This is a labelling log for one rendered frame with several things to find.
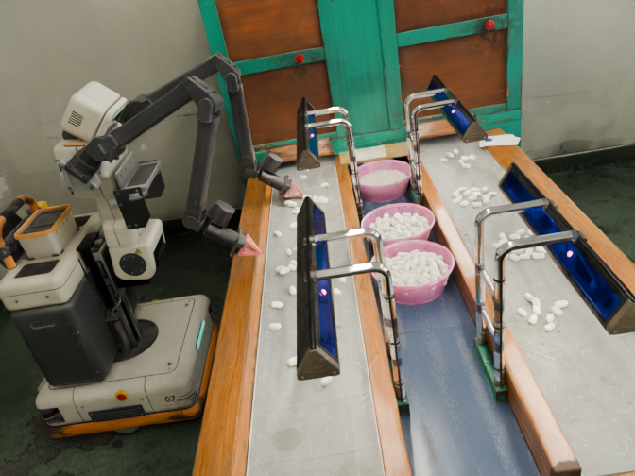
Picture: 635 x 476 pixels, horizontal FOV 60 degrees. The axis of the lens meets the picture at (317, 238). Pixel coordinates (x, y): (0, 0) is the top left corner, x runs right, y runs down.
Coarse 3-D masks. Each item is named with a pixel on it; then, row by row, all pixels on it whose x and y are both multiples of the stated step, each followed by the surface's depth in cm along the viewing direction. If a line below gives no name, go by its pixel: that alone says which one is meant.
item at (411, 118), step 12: (408, 96) 210; (420, 96) 210; (408, 108) 212; (420, 108) 197; (432, 108) 197; (408, 120) 214; (408, 132) 217; (408, 144) 220; (408, 156) 223; (420, 168) 209; (420, 180) 211; (420, 192) 213; (420, 204) 216
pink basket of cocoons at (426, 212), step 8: (384, 208) 210; (392, 208) 210; (400, 208) 210; (408, 208) 209; (416, 208) 207; (424, 208) 204; (368, 216) 207; (376, 216) 209; (424, 216) 204; (432, 216) 198; (368, 224) 206; (432, 224) 193; (424, 232) 190; (384, 240) 190; (392, 240) 188; (400, 240) 188; (408, 240) 189; (424, 240) 194
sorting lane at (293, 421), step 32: (320, 192) 237; (288, 224) 217; (288, 256) 196; (288, 288) 179; (352, 288) 173; (288, 320) 164; (352, 320) 159; (288, 352) 152; (352, 352) 148; (256, 384) 143; (288, 384) 142; (320, 384) 140; (352, 384) 138; (256, 416) 134; (288, 416) 132; (320, 416) 131; (352, 416) 129; (256, 448) 126; (288, 448) 125; (320, 448) 123; (352, 448) 122
